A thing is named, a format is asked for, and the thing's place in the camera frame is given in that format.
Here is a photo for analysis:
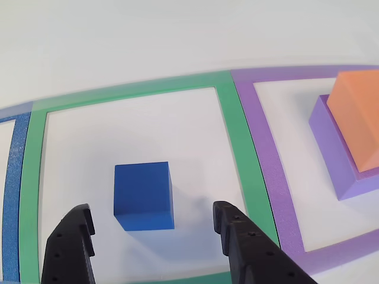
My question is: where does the green square frame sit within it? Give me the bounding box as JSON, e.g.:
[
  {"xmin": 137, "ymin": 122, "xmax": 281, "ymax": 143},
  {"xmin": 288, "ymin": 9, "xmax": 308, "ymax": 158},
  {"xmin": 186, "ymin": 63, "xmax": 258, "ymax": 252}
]
[{"xmin": 18, "ymin": 70, "xmax": 282, "ymax": 284}]

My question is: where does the purple square frame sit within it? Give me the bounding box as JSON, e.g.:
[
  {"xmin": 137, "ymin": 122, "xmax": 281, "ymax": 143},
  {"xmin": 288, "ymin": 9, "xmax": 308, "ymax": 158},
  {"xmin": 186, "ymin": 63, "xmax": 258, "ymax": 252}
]
[{"xmin": 230, "ymin": 64, "xmax": 379, "ymax": 275}]

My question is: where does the purple square block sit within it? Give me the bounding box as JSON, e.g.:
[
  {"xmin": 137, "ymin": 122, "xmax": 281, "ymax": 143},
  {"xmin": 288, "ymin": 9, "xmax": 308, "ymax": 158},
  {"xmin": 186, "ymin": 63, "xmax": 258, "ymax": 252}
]
[{"xmin": 308, "ymin": 94, "xmax": 379, "ymax": 202}]

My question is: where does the small blue cube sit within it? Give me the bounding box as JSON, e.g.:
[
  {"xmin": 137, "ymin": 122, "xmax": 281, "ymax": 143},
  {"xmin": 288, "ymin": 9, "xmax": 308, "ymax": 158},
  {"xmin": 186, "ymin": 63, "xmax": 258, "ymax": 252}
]
[{"xmin": 113, "ymin": 161, "xmax": 175, "ymax": 232}]

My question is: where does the blue square frame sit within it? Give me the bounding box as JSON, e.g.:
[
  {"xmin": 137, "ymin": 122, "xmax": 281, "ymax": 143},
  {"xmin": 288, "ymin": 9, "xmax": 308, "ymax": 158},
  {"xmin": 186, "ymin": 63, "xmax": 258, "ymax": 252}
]
[{"xmin": 0, "ymin": 100, "xmax": 33, "ymax": 283}]

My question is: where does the orange square block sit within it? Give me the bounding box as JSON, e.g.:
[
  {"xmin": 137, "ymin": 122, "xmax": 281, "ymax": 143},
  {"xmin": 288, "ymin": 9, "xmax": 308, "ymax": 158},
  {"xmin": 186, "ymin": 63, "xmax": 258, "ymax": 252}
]
[{"xmin": 326, "ymin": 69, "xmax": 379, "ymax": 173}]

